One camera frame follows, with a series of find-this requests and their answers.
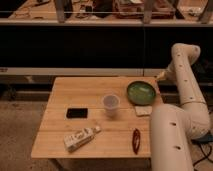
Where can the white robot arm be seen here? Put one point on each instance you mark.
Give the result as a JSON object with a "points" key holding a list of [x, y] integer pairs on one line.
{"points": [[170, 126]]}

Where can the long workbench shelf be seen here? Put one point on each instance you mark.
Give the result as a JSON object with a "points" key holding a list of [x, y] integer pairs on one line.
{"points": [[121, 13]]}

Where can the green ceramic bowl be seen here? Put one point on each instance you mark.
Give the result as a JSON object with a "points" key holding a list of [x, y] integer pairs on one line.
{"points": [[141, 93]]}

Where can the beige sponge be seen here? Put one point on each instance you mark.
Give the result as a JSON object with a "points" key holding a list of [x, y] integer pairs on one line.
{"points": [[143, 110]]}

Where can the wooden table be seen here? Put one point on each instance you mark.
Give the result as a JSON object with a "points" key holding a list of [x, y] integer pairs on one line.
{"points": [[115, 139]]}

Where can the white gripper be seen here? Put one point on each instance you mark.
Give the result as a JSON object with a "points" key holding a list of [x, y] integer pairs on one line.
{"points": [[161, 76]]}

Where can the black smartphone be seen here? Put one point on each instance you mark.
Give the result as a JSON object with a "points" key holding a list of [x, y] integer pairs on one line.
{"points": [[77, 113]]}

